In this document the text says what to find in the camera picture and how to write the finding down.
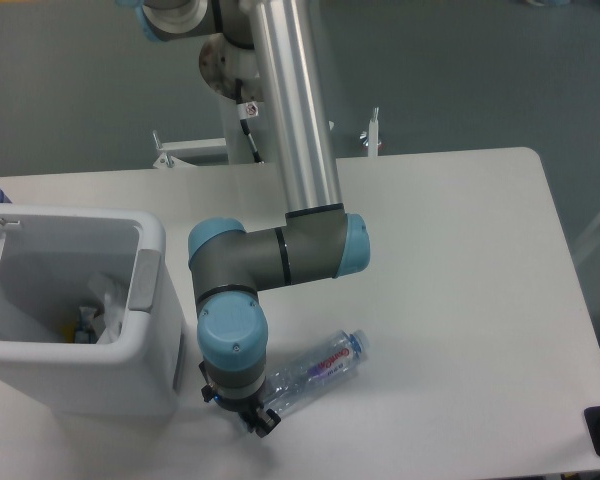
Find clear plastic water bottle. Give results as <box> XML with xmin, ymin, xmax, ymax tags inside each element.
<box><xmin>262</xmin><ymin>329</ymin><xmax>370</xmax><ymax>417</ymax></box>

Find white bracket with bolt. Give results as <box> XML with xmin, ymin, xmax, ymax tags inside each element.
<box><xmin>359</xmin><ymin>107</ymin><xmax>383</xmax><ymax>158</ymax></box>

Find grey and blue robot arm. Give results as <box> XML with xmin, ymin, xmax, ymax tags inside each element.
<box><xmin>128</xmin><ymin>1</ymin><xmax>371</xmax><ymax>436</ymax></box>

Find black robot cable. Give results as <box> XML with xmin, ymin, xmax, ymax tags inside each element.
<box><xmin>234</xmin><ymin>77</ymin><xmax>265</xmax><ymax>164</ymax></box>

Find white trash can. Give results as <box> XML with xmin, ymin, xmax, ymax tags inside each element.
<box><xmin>0</xmin><ymin>203</ymin><xmax>185</xmax><ymax>416</ymax></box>

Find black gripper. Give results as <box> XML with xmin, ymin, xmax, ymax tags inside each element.
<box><xmin>199</xmin><ymin>361</ymin><xmax>281</xmax><ymax>437</ymax></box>

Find blue wrapper inside bin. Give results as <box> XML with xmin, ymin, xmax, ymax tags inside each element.
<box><xmin>74</xmin><ymin>306</ymin><xmax>98</xmax><ymax>344</ymax></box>

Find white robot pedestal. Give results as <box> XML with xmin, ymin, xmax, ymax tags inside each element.
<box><xmin>152</xmin><ymin>34</ymin><xmax>276</xmax><ymax>169</ymax></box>

